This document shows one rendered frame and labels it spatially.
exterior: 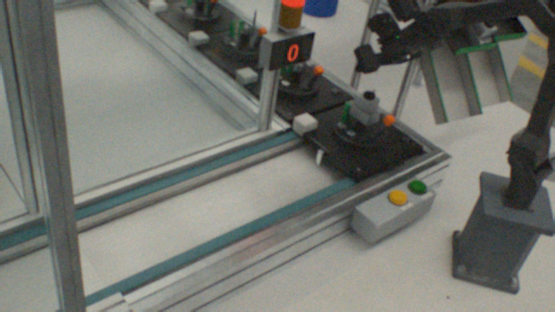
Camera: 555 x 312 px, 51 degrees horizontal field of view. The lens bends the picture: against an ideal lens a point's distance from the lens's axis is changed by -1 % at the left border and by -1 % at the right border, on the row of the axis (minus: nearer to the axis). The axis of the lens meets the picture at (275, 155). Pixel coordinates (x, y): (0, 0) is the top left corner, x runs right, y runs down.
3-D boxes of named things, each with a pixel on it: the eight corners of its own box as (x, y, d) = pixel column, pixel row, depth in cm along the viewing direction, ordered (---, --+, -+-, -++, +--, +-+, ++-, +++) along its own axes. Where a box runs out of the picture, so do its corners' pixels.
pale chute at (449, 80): (471, 117, 159) (483, 113, 155) (435, 126, 153) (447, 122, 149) (445, 18, 159) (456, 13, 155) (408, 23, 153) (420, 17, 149)
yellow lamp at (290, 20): (304, 26, 126) (309, 5, 123) (287, 30, 123) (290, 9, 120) (290, 16, 129) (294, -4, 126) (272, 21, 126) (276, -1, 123)
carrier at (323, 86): (353, 103, 163) (362, 64, 155) (287, 126, 150) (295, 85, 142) (297, 63, 177) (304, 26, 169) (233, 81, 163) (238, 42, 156)
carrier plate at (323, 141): (421, 152, 149) (424, 146, 147) (356, 183, 135) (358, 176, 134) (356, 106, 162) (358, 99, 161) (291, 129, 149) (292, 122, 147)
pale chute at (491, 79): (500, 103, 167) (513, 100, 163) (468, 111, 161) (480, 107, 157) (476, 9, 168) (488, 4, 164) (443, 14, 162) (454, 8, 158)
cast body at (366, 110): (378, 121, 143) (385, 97, 139) (366, 126, 141) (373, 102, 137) (355, 104, 148) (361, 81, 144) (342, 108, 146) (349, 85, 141)
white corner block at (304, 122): (316, 133, 149) (318, 120, 146) (303, 139, 146) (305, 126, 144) (303, 124, 151) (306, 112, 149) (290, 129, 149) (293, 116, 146)
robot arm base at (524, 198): (534, 213, 118) (546, 191, 114) (502, 205, 119) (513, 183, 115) (530, 192, 123) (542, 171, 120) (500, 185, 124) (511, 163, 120)
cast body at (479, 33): (486, 48, 146) (503, 30, 141) (473, 49, 144) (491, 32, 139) (470, 22, 149) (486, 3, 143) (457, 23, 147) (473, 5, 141)
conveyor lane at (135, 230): (411, 178, 154) (422, 149, 148) (120, 323, 108) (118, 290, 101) (339, 123, 170) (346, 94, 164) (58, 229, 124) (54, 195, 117)
